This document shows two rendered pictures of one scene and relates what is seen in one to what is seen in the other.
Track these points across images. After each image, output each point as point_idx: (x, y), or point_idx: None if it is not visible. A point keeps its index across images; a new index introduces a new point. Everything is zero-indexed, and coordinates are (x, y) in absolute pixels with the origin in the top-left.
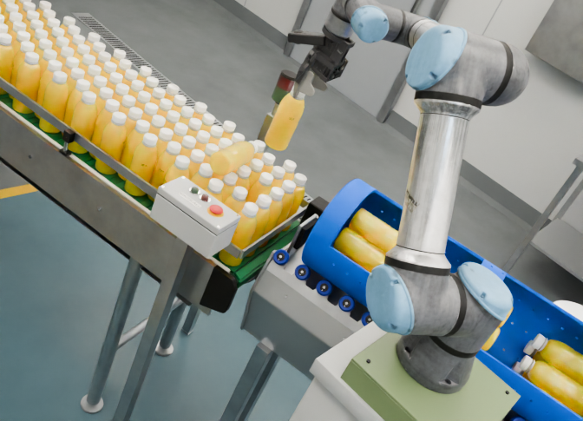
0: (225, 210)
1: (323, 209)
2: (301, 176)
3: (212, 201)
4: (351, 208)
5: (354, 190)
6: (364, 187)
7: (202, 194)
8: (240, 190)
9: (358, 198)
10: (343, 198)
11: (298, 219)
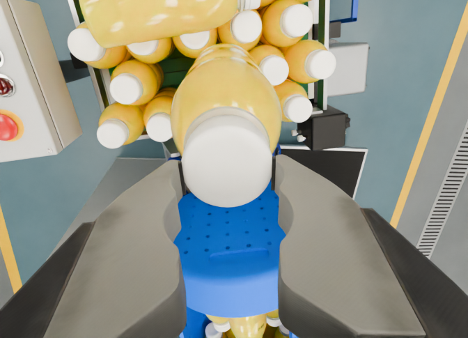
0: (31, 130)
1: (315, 142)
2: (301, 109)
3: (17, 99)
4: (192, 306)
5: (227, 300)
6: (260, 302)
7: (8, 70)
8: (122, 90)
9: (217, 311)
10: (195, 290)
11: (312, 95)
